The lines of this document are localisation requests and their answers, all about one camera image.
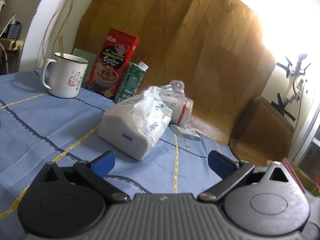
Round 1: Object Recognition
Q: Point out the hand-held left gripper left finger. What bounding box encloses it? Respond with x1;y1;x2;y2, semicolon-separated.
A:
35;151;130;203

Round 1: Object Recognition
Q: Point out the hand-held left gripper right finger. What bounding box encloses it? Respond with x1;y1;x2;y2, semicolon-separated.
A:
199;150;295;203

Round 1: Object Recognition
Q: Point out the white tissue pack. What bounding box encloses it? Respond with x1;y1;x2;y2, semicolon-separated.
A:
97;86;173;161

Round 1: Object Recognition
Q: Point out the blue white wipes packet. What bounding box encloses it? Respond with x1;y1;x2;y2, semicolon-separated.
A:
170;124;202;141

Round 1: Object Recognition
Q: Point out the brown chair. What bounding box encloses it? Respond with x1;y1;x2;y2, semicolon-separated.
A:
229;96;295;167

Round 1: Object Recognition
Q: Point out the blue checked tablecloth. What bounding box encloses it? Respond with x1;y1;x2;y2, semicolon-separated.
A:
0;70;250;240

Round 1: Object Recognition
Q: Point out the clear plastic bagged bottle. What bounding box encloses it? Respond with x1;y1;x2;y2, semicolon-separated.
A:
160;80;194;127

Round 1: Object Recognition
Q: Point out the pink biscuit box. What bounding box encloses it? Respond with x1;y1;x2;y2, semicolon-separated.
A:
281;158;320;197

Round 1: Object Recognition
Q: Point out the black tape cross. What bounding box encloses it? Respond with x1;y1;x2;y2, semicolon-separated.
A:
271;92;297;122

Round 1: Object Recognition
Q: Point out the green drink carton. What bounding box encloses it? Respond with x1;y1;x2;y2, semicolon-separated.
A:
114;61;149;104

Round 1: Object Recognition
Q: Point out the white enamel mug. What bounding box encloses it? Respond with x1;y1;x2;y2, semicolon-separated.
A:
41;52;90;98

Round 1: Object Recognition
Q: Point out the pale green card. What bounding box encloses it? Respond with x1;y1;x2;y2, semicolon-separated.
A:
72;48;97;88

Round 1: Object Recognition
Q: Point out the red tin box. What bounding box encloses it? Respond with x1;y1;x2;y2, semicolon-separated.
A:
86;28;140;98

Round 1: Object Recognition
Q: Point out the white power strip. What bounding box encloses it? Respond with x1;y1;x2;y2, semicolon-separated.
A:
286;75;307;103

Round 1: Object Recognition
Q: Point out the wood grain sheet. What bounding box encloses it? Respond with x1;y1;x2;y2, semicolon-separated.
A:
72;0;278;145

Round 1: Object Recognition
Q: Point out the white plug adapter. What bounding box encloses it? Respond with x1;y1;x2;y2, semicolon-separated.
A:
294;53;308;75

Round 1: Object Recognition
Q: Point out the cardboard box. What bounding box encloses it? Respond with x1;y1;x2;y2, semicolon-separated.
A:
0;37;24;52

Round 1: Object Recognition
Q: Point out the dark blue pouch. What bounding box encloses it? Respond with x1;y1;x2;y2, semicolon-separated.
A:
7;21;22;39

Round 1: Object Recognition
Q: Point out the metal window frame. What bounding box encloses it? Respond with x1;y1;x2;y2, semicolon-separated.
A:
291;102;320;165

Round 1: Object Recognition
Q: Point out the thin wall cable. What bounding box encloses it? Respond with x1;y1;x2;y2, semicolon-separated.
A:
41;0;78;63

